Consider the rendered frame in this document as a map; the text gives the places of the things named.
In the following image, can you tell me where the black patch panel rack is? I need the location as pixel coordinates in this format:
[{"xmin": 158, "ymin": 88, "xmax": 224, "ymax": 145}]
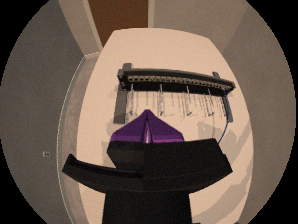
[{"xmin": 113, "ymin": 63, "xmax": 236, "ymax": 124}]

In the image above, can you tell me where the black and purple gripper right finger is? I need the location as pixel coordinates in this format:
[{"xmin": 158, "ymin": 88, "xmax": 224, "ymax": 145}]
[{"xmin": 147, "ymin": 109, "xmax": 185, "ymax": 143}]

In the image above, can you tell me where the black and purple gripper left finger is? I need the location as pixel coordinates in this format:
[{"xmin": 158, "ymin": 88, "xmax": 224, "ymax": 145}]
[{"xmin": 110, "ymin": 109, "xmax": 147, "ymax": 143}]

